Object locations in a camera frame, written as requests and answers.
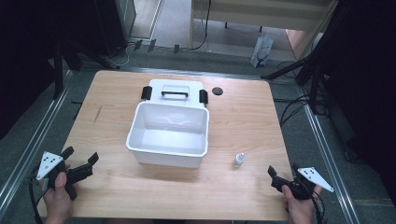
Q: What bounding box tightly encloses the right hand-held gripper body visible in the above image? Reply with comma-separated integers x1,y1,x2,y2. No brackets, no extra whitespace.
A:
270,166,335,201

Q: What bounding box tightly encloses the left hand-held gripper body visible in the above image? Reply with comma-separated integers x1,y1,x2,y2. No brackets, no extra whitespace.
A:
35,151,94,202

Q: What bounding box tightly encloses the person's right hand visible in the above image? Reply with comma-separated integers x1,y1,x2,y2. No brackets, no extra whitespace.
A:
281,184,323,224

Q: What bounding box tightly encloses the person's left hand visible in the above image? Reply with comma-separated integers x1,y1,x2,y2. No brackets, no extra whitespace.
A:
38,171,80,224

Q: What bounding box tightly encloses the small white bottle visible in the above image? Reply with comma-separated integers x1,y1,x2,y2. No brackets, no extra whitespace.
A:
233,152,246,169

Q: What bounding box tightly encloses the white plastic storage box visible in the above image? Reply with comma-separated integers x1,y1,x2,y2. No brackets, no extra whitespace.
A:
125,101,210,170

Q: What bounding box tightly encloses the black metal stand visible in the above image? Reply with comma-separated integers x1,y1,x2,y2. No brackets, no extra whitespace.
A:
46,36,120,101
261,46,331,116

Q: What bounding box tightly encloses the white paper bag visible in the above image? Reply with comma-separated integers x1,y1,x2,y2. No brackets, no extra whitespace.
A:
249,33,275,69

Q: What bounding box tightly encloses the dark cabinet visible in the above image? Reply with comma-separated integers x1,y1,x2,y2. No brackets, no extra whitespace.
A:
92,0,138,59

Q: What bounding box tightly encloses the beige wooden furniture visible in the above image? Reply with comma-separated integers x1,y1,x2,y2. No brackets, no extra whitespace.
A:
189,0,339,62

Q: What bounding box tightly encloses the metal floor rail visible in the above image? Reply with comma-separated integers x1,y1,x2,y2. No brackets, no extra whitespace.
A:
298,87,362,224
0,69,74,216

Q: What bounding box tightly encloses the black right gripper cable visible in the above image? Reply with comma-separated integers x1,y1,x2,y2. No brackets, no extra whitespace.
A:
311,189,329,224

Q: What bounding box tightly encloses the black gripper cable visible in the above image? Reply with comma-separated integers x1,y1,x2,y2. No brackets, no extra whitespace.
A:
311,189,329,224
28,172,49,224

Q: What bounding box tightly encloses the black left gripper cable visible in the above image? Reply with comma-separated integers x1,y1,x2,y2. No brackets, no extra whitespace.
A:
28,172,49,224

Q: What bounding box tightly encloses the bundle of black floor cables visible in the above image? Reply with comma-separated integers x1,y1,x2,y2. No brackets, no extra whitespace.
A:
273,60,316,128

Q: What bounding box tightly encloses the white box lid black handle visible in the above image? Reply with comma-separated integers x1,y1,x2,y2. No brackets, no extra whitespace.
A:
140,78,209,108

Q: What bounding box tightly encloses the white floor cable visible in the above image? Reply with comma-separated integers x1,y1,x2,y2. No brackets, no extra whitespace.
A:
106,43,135,68

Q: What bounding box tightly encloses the black floor cable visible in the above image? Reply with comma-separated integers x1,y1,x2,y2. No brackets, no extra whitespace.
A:
189,0,213,51

